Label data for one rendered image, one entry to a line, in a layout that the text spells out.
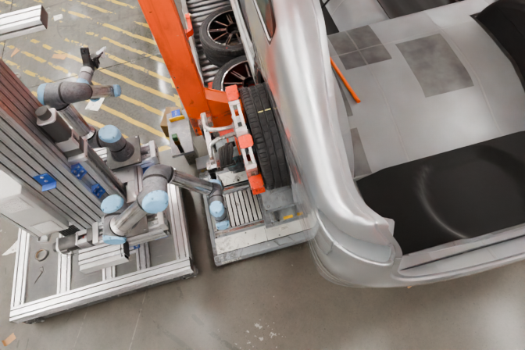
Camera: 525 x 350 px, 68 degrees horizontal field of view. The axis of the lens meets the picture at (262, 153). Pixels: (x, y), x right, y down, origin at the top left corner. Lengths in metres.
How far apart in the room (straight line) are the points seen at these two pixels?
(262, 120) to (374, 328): 1.58
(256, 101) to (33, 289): 2.09
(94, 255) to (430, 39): 2.45
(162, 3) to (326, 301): 2.14
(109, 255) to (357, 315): 1.64
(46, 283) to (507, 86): 3.28
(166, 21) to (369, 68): 1.24
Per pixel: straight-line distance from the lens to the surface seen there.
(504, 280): 3.22
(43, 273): 3.33
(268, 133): 2.12
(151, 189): 1.86
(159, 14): 2.22
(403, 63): 2.61
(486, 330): 3.08
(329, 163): 1.37
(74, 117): 2.45
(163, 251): 2.97
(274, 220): 2.91
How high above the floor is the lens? 2.84
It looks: 57 degrees down
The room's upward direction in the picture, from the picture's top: 11 degrees counter-clockwise
